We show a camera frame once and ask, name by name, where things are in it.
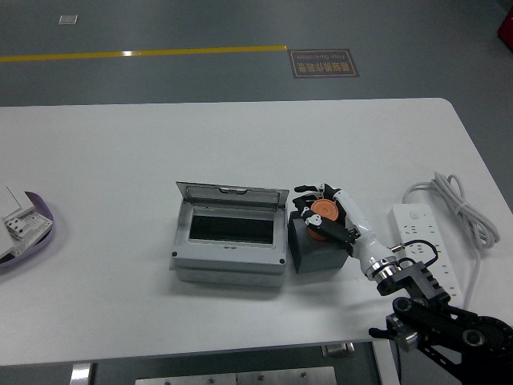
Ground metal plate under table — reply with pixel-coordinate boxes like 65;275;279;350
135;365;337;385

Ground white switch frame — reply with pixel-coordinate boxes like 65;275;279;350
10;210;54;257

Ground purple tray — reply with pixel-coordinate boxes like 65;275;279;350
0;191;56;270

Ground dark grey cube with hole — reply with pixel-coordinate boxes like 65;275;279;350
287;208;349;275

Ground orange cylinder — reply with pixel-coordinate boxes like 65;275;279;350
306;199;340;243

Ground metal table bracket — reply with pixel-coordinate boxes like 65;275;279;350
322;342;356;358

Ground white socket insert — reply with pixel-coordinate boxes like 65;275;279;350
2;216;26;241

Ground grey electrical box with flap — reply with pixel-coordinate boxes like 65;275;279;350
170;180;290;288

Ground yellow floor tape line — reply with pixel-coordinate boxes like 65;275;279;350
0;44;289;63

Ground brown floor sign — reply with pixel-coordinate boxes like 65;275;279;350
289;48;361;79

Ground white table leg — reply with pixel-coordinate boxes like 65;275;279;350
371;340;402;385
68;360;97;385

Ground red object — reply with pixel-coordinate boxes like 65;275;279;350
496;7;513;41

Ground white power cord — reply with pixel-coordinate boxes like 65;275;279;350
402;171;501;310

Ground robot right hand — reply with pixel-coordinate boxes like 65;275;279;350
291;183;396;278

